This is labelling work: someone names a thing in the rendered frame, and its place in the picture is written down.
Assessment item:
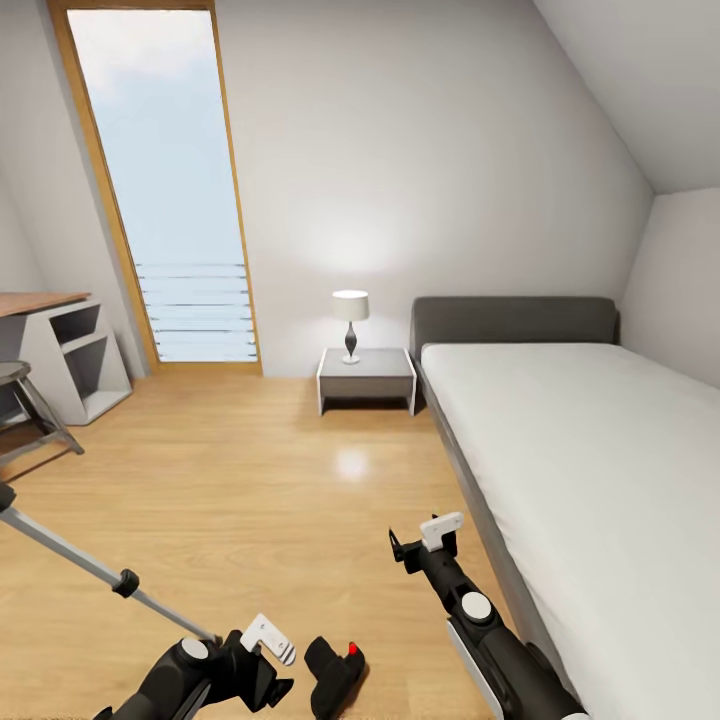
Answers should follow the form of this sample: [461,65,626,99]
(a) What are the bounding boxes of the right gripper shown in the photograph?
[389,529,458,587]

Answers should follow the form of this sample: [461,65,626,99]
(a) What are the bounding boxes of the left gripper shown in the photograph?
[220,629,294,713]

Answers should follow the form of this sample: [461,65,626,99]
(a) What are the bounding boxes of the digital camera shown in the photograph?
[304,636,365,720]

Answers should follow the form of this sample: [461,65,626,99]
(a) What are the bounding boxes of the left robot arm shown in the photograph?
[91,614,296,720]

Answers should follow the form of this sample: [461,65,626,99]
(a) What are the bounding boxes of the camera tripod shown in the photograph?
[0,480,223,647]

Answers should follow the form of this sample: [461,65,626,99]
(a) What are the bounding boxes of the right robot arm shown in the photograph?
[389,512,593,720]

